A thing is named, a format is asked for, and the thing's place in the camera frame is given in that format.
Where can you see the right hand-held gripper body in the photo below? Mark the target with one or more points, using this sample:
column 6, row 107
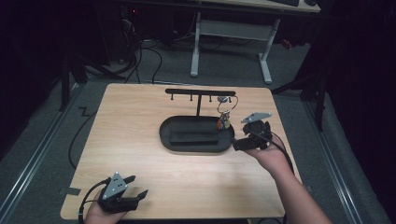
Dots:
column 257, row 132

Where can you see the black metal stand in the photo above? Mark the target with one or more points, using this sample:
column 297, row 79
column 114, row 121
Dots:
column 65, row 84
column 319, row 93

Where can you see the person's right hand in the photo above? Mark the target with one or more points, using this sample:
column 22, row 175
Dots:
column 271, row 158

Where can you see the white-legged desk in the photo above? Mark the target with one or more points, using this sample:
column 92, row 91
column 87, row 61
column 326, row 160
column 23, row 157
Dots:
column 233, row 29

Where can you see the person's left hand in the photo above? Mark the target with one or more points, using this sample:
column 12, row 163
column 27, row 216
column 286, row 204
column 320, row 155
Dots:
column 99, row 216

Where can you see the small red object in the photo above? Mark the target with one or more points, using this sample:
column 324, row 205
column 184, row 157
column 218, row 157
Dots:
column 287, row 44

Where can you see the grey tape patch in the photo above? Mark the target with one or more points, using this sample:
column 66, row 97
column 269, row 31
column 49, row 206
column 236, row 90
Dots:
column 71, row 191

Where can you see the metal floor rail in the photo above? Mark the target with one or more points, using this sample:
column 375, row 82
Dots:
column 31, row 168
column 336, row 168

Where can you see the black key rack with tray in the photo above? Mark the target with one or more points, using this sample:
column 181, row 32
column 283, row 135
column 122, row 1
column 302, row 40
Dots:
column 165, row 137

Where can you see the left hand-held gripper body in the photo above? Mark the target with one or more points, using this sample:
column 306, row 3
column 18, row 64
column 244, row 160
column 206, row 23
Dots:
column 116, row 193

